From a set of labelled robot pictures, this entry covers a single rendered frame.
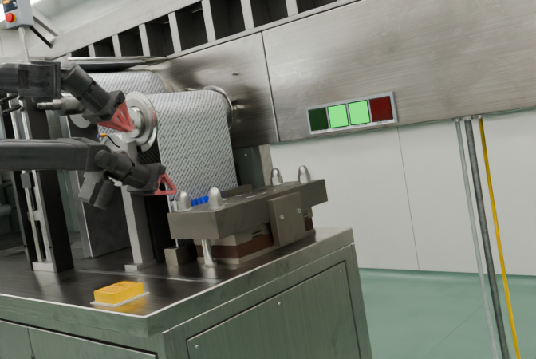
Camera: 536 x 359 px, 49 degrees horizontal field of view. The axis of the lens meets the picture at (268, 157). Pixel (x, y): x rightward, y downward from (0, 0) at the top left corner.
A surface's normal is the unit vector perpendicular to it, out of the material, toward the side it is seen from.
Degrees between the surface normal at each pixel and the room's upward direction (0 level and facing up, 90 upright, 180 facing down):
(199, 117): 90
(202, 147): 90
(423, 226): 90
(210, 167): 90
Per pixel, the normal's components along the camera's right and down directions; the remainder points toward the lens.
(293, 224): 0.74, -0.08
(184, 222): -0.66, 0.15
